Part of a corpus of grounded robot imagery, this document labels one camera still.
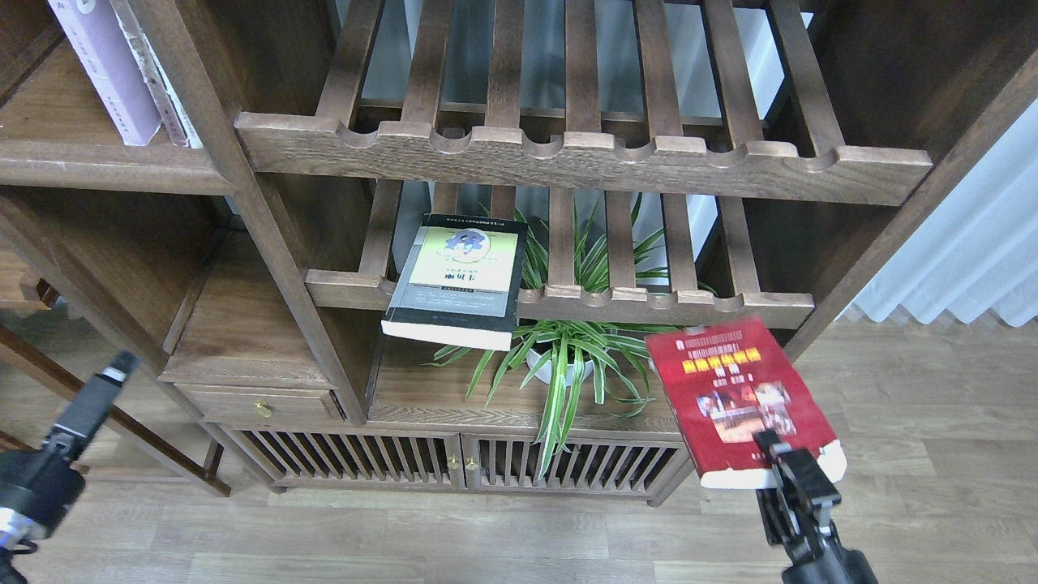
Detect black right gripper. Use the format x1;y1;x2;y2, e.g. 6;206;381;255
755;429;877;583

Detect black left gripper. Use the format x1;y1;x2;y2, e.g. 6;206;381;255
1;351;139;553

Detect red cover book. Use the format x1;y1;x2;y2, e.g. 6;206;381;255
646;316;847;489

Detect lavender cover book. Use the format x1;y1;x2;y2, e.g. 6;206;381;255
49;1;161;147

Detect brass drawer knob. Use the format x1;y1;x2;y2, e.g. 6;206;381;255
255;401;273;419

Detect green spider plant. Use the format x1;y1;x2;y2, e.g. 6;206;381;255
466;203;678;480

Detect white plant pot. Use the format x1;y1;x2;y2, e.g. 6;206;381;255
525;342;596;386

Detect worn standing book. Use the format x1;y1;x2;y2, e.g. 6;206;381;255
111;1;203;148

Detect white curtain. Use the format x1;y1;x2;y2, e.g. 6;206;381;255
846;105;1037;328

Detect dark wooden bookshelf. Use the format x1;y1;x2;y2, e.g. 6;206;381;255
2;1;1036;506

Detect black and green book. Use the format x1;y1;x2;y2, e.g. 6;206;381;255
381;213;529;351

